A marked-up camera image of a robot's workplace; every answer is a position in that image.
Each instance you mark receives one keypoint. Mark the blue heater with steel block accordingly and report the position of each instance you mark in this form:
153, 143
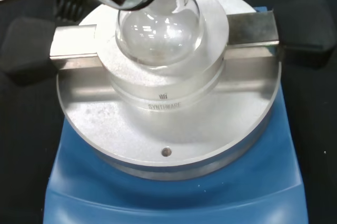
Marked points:
184, 129

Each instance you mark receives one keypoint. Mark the black scalloped bench cloth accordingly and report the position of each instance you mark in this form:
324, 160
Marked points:
21, 155

